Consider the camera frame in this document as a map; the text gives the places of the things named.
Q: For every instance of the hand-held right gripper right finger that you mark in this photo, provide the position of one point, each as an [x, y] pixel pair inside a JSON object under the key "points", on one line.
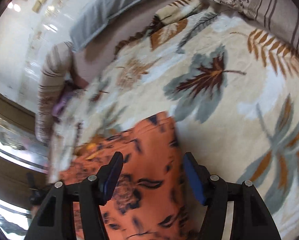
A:
{"points": [[193, 177]]}

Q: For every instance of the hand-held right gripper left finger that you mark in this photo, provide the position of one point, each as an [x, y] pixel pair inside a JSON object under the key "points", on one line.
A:
{"points": [[112, 177]]}

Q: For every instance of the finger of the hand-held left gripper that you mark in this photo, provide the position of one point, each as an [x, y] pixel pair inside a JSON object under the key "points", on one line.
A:
{"points": [[35, 192]]}

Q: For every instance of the orange floral shirt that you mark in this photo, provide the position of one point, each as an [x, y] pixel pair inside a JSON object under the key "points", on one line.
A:
{"points": [[152, 160]]}

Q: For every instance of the stained glass door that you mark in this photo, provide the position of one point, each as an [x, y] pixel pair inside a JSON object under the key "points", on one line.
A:
{"points": [[9, 140]]}

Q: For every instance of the leaf-print blanket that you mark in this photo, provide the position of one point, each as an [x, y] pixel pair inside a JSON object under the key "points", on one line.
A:
{"points": [[227, 105]]}

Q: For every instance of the purple cloth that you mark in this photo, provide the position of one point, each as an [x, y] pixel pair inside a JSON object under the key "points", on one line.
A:
{"points": [[62, 102]]}

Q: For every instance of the striped bolster pillow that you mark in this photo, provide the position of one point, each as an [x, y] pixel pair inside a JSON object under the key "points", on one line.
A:
{"points": [[52, 80]]}

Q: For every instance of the grey pillow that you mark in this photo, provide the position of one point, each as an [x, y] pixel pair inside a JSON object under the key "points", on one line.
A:
{"points": [[109, 7]]}

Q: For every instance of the striped floral flat pillow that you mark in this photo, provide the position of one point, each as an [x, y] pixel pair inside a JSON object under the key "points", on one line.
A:
{"points": [[264, 2]]}

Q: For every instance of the wooden door frame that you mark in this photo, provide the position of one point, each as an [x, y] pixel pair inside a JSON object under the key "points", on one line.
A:
{"points": [[4, 105]]}

